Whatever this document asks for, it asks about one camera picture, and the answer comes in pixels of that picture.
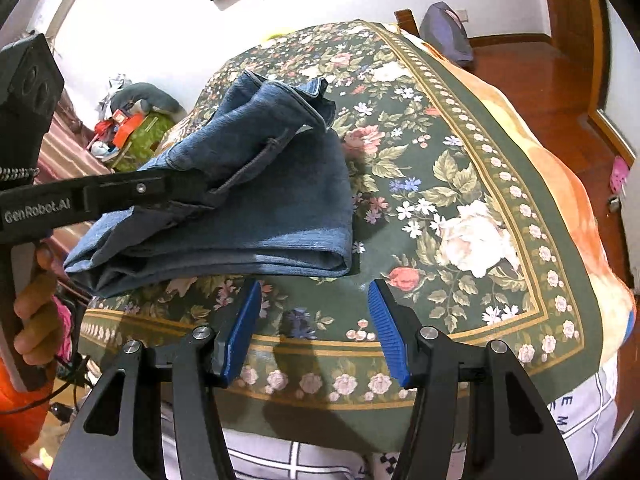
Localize orange box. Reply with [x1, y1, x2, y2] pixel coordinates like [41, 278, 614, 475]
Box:
[112, 112, 146, 147]

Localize grey backpack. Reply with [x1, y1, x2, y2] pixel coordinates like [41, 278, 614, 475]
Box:
[419, 2, 475, 69]

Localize wooden bed post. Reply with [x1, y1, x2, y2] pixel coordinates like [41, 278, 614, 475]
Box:
[393, 9, 421, 39]

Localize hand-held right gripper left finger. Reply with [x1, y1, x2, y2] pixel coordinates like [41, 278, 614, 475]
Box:
[55, 280, 263, 480]

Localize pink hanging clothes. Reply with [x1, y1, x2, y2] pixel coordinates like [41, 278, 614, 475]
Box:
[54, 299, 74, 362]

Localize blue denim pants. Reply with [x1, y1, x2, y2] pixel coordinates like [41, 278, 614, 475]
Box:
[64, 70, 357, 299]

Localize pile of pale clothes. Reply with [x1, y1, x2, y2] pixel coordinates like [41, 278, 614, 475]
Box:
[97, 74, 134, 112]

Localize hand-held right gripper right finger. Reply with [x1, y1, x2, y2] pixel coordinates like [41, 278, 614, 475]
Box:
[367, 279, 577, 480]

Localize striped pink curtain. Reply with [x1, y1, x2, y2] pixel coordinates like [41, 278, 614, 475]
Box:
[32, 50, 113, 262]

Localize green storage box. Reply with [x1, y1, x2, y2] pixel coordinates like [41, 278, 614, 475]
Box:
[106, 111, 177, 174]

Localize green floral blanket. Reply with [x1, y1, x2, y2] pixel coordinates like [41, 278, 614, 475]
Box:
[80, 20, 604, 454]

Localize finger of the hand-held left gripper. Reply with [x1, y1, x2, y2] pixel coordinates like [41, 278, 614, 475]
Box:
[84, 167, 224, 214]

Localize person's left hand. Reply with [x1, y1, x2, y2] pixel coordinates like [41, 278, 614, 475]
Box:
[13, 244, 64, 367]

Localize grey long pillow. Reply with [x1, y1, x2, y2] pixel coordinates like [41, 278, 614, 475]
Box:
[112, 82, 187, 114]

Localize pink slipper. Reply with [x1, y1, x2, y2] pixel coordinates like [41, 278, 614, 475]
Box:
[608, 155, 630, 195]

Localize white checked bed sheet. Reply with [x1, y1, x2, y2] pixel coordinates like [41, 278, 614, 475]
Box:
[160, 357, 623, 480]

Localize brown wooden door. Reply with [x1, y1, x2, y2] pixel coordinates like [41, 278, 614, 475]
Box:
[537, 0, 609, 113]

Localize white wardrobe door with hearts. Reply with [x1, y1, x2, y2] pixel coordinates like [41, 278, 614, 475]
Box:
[604, 0, 640, 162]

